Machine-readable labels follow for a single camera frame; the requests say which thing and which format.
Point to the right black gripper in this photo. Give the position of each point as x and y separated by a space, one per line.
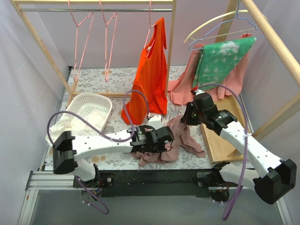
187 115

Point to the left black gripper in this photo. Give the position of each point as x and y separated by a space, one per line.
161 145

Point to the dusty pink graphic t-shirt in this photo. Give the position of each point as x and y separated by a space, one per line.
182 139

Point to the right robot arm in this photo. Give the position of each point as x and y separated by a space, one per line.
271 177

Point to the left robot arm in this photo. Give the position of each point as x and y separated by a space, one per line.
70 151

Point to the orange t-shirt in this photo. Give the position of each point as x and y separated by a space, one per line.
150 78

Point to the pink hanger holding orange shirt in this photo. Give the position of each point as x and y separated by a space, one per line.
150 26

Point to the salmon pink pleated garment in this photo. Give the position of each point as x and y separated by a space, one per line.
179 90

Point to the right wooden clothes rack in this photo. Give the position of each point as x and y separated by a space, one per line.
268 86

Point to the green tie-dye garment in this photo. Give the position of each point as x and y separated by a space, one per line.
223 63

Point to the white garment in basket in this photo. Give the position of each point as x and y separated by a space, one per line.
70 123

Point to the floral table cloth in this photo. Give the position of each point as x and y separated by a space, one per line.
121 80

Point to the white laundry basket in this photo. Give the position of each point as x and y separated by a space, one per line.
94 108

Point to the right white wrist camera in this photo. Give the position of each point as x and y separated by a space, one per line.
196 91

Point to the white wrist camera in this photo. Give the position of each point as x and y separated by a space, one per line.
155 121
196 91

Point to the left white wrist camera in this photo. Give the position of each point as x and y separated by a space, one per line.
155 121

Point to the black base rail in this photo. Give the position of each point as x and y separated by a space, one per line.
180 182

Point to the middle pink wire hanger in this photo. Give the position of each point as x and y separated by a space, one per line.
109 39

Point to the pink wire hanger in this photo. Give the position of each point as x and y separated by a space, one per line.
109 39
81 40

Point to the left pink wire hanger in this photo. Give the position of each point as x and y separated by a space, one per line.
81 40

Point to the blue wire hanger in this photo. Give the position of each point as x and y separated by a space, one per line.
221 31

